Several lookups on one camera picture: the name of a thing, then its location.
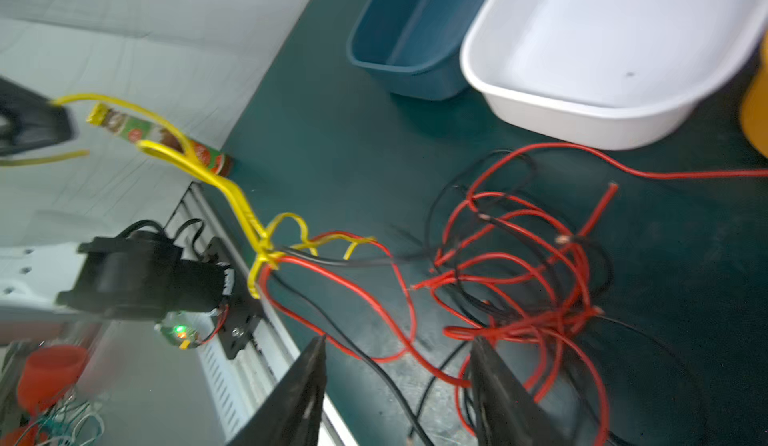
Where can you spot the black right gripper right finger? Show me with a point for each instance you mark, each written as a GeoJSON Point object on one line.
{"type": "Point", "coordinates": [505, 413]}

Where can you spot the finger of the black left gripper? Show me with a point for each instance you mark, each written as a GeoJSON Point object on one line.
{"type": "Point", "coordinates": [30, 121]}

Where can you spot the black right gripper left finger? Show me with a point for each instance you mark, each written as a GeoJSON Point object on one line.
{"type": "Point", "coordinates": [292, 413]}

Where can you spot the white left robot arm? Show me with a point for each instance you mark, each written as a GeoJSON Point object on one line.
{"type": "Point", "coordinates": [139, 274]}

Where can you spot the green table mat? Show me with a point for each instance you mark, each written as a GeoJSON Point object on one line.
{"type": "Point", "coordinates": [321, 139]}

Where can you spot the red plastic cup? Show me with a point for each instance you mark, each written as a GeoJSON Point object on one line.
{"type": "Point", "coordinates": [48, 374]}

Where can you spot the white plastic bin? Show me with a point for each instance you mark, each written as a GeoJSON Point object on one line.
{"type": "Point", "coordinates": [609, 74]}

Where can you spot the yellow plastic bin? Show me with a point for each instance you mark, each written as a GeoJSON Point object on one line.
{"type": "Point", "coordinates": [753, 109]}

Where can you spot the blue plastic bin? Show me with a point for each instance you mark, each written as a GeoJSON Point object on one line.
{"type": "Point", "coordinates": [412, 47]}

